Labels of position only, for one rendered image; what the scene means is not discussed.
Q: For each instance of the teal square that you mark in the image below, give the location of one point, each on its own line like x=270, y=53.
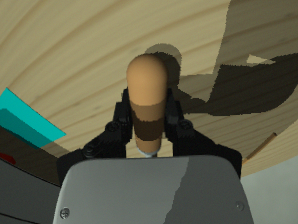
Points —
x=23, y=122

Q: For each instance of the brown thin rod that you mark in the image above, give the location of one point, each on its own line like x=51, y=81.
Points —
x=263, y=145

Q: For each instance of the red block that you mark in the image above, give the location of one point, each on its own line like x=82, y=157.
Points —
x=8, y=158

